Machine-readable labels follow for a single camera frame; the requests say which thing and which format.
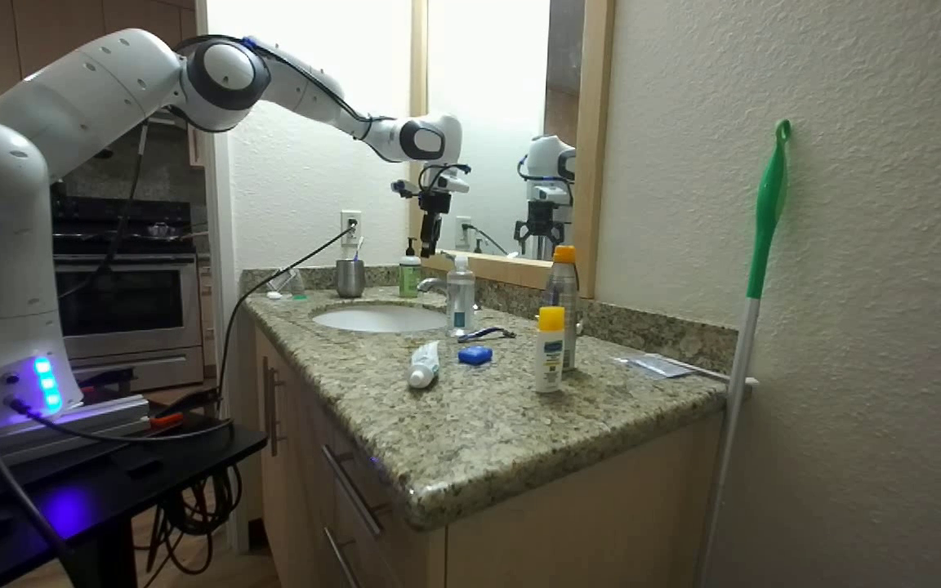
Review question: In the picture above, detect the flat clear plastic package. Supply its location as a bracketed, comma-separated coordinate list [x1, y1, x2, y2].
[626, 348, 705, 384]

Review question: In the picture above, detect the robot base plate blue light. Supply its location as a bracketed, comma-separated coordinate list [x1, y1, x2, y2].
[0, 388, 153, 472]

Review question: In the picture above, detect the stainless steel oven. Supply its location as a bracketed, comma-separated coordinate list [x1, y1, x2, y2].
[48, 192, 217, 398]

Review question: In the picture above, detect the tall orange-capped bottle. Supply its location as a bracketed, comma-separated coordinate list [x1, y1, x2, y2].
[546, 241, 582, 374]

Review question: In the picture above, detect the wood-framed wall mirror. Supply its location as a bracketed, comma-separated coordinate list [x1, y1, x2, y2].
[409, 0, 617, 301]

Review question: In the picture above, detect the beige vanity cabinet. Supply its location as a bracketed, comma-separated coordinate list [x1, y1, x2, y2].
[249, 323, 730, 588]

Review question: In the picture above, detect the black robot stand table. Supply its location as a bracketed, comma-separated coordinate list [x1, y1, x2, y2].
[0, 413, 272, 588]

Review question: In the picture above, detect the yellow-capped white bottle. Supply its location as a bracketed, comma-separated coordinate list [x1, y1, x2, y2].
[534, 303, 572, 398]

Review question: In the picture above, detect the long black cable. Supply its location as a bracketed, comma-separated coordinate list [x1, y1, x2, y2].
[211, 226, 360, 423]

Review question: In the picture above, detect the white oval sink basin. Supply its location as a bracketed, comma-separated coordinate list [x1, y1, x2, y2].
[309, 301, 455, 337]

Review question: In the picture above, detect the green and white mop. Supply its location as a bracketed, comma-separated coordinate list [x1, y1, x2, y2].
[696, 115, 798, 588]

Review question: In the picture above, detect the small blue box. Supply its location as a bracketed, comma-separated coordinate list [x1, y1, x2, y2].
[455, 341, 498, 370]

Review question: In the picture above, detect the white toothpaste tube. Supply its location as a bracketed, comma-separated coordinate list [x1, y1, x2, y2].
[406, 337, 446, 395]

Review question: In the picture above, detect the white wall outlet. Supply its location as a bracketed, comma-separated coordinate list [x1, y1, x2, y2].
[336, 206, 365, 252]

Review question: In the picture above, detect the metal drawer handle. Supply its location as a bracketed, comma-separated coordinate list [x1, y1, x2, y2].
[317, 442, 390, 540]
[322, 525, 365, 588]

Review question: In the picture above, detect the chrome tap faucet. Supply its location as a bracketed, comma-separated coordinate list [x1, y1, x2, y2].
[414, 270, 455, 301]

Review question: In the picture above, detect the green and white bottle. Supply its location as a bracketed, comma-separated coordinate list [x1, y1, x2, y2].
[396, 247, 426, 301]

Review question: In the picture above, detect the bundle of black cables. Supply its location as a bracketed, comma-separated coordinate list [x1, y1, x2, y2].
[141, 461, 249, 582]

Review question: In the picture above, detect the dark cabinet door handle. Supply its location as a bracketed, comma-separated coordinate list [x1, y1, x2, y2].
[258, 354, 285, 461]

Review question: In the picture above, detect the clear spray bottle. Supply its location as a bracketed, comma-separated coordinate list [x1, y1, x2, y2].
[446, 252, 480, 341]

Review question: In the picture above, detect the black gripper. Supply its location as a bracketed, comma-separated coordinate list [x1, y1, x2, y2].
[390, 158, 474, 262]

